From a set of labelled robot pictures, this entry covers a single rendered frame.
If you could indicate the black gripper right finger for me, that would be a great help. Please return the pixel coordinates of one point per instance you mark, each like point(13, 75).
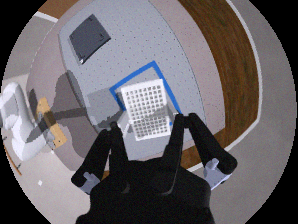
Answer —
point(219, 163)

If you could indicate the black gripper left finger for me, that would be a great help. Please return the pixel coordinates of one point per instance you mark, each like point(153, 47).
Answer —
point(92, 169)

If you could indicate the blue tape outline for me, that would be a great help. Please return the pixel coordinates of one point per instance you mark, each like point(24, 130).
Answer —
point(140, 70)

